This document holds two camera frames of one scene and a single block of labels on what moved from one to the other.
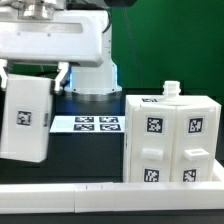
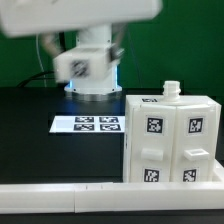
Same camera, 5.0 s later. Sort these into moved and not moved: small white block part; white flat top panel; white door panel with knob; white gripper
Moved: small white block part; white gripper
Not moved: white flat top panel; white door panel with knob
